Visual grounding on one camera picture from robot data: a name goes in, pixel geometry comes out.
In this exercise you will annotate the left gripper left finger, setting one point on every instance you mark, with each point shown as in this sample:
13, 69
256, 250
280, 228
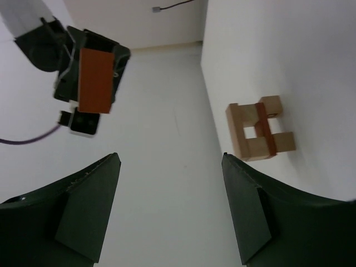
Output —
63, 223

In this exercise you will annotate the light long plank block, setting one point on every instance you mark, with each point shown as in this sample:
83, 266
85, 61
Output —
236, 128

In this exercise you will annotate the reddish long plank block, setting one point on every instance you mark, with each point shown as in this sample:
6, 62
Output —
262, 129

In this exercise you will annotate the dark red arch block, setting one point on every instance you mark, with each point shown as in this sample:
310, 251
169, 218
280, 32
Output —
95, 81

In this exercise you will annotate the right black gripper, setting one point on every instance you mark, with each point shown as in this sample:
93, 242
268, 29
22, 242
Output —
66, 84

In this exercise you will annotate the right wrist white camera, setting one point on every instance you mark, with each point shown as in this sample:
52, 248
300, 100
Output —
80, 122

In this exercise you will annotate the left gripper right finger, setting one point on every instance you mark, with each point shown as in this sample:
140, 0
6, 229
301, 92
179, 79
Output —
278, 225

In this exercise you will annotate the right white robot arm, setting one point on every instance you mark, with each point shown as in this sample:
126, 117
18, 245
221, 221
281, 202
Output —
51, 47

